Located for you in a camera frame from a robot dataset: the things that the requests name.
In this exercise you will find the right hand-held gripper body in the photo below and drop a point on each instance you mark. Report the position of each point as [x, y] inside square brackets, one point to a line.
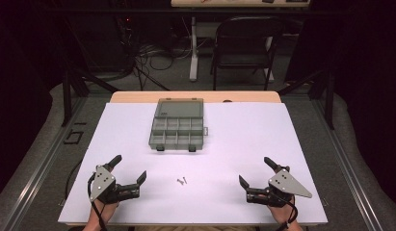
[285, 184]

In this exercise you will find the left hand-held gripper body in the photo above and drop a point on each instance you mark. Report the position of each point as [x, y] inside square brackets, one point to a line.
[101, 185]

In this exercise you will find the small silver screw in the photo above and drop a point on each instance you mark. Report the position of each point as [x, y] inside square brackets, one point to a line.
[179, 181]
[185, 180]

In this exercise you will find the grey plastic compartment box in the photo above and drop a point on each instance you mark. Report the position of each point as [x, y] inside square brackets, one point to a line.
[179, 128]

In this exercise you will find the person's left hand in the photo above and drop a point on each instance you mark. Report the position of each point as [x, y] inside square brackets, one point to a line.
[104, 212]

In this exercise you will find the person's right hand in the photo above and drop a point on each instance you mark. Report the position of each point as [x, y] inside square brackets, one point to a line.
[281, 214]

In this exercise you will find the white board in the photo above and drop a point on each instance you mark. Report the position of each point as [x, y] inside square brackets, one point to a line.
[237, 144]

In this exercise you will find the wooden table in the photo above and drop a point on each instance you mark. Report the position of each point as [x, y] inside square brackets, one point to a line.
[137, 97]

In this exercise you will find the black metal stand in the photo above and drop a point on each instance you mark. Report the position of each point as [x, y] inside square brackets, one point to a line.
[324, 93]
[70, 96]

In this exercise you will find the black folding chair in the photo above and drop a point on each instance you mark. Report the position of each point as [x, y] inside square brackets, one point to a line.
[243, 48]

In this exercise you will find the white desk leg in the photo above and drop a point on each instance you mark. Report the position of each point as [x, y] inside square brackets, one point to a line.
[194, 54]

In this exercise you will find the wooden desk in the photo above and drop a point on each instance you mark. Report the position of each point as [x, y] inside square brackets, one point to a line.
[237, 4]

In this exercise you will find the aluminium floor rail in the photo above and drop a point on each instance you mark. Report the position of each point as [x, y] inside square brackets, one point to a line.
[349, 173]
[35, 173]

